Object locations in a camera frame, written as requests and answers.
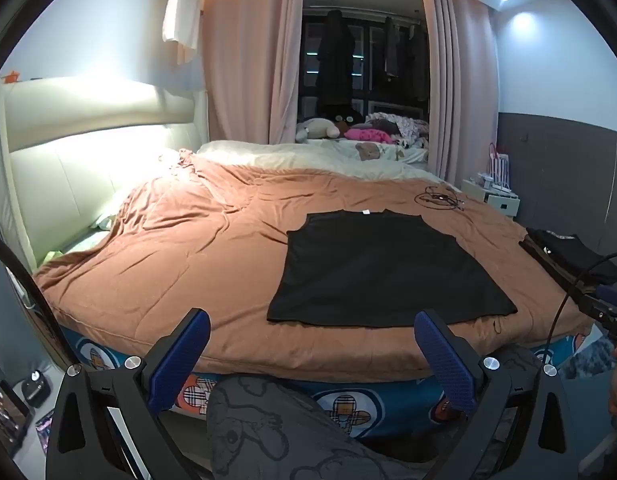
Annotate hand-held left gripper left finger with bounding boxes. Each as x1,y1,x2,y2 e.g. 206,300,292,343
46,307,212,480

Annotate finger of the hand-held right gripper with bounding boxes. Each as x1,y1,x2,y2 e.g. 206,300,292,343
577,284,617,318

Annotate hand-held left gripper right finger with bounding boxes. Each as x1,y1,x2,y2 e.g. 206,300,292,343
413,309,581,480

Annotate black sleeveless shirt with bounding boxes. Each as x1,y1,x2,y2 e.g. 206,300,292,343
267,208,519,328

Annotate stack of folded clothes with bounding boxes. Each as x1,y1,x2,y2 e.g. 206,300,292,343
521,228,617,291

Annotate pile of patterned clothes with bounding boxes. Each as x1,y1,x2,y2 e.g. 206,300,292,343
368,112,429,148

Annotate blue grey fuzzy cloth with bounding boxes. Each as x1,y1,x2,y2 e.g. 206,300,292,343
563,327,616,381

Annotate blue printed bed sheet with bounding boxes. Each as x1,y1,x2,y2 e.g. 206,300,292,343
58,322,594,441

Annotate brown blanket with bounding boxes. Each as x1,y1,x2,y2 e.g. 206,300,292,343
32,149,594,381

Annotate grey printed pants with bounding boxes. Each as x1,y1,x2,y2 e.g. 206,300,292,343
206,346,541,480

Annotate black alarm clock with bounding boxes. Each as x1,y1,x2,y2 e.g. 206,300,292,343
21,370,52,408

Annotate white nightstand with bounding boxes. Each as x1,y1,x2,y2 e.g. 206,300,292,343
461,177,521,218

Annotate black framed tablet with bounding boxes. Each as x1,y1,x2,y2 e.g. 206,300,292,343
0,380,32,456

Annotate cream padded headboard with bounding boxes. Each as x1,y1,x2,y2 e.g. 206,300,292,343
0,77,209,271

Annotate cream duvet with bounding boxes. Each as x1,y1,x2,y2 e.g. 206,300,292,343
196,140,454,182

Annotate pink plush toy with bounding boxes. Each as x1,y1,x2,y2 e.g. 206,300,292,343
344,127,394,143

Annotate cream plush toy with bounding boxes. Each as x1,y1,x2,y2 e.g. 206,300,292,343
295,117,341,142

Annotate dark hanging coat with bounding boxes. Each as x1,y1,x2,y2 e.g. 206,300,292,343
315,9,354,111

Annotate white hanging garment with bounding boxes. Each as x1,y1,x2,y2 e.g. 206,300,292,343
162,0,205,66

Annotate white cable hose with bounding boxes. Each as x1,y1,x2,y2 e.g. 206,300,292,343
581,427,617,476

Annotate tangled black cables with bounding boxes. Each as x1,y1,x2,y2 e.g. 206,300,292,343
415,186,466,209

